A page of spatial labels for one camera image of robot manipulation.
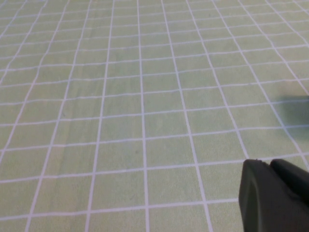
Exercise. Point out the green white-checked tablecloth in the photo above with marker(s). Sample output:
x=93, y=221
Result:
x=120, y=96

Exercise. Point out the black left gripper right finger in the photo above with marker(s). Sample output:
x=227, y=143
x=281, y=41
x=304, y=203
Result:
x=294, y=181

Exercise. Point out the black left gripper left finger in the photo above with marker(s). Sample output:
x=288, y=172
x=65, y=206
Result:
x=265, y=205

